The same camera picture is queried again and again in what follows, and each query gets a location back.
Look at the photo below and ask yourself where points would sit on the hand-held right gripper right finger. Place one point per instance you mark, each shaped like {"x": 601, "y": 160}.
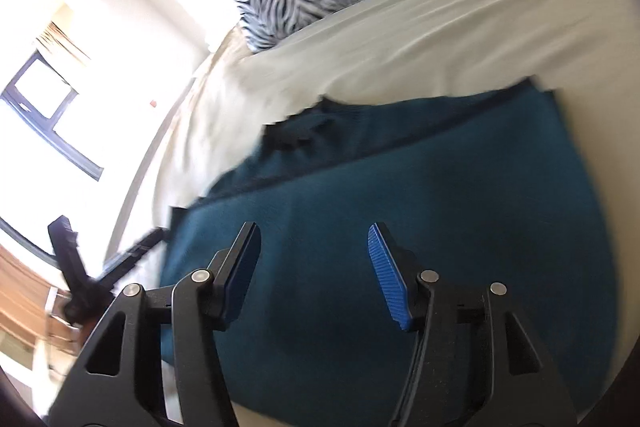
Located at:
{"x": 387, "y": 272}

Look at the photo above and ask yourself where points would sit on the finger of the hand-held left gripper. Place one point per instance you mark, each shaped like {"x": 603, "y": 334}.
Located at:
{"x": 135, "y": 254}
{"x": 67, "y": 252}

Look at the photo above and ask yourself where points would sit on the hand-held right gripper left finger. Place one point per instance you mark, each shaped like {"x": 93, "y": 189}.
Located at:
{"x": 245, "y": 257}

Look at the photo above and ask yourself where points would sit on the dark teal knit sweater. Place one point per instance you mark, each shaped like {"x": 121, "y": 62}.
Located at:
{"x": 410, "y": 177}

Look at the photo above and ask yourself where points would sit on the wooden furniture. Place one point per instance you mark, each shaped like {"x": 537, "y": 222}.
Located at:
{"x": 25, "y": 297}

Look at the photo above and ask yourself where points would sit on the dark framed window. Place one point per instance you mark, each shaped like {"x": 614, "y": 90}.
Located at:
{"x": 45, "y": 107}

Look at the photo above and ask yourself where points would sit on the beige curtain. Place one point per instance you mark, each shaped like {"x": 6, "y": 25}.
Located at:
{"x": 65, "y": 37}

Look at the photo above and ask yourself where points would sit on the bed with beige bedspread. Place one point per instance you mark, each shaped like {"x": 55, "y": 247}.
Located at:
{"x": 450, "y": 32}

